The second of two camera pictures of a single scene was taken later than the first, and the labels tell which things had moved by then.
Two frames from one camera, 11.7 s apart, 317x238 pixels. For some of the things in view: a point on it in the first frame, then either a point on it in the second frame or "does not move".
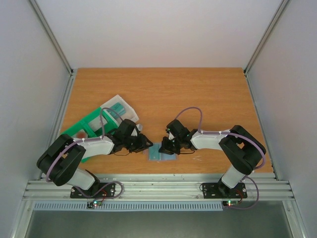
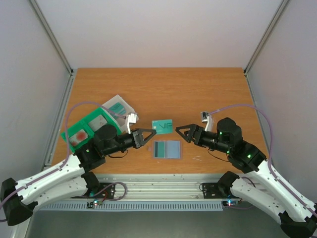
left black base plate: (97, 190) does not move
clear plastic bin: (120, 110) does not move
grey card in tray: (96, 124) does not move
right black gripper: (169, 145) -> (196, 135)
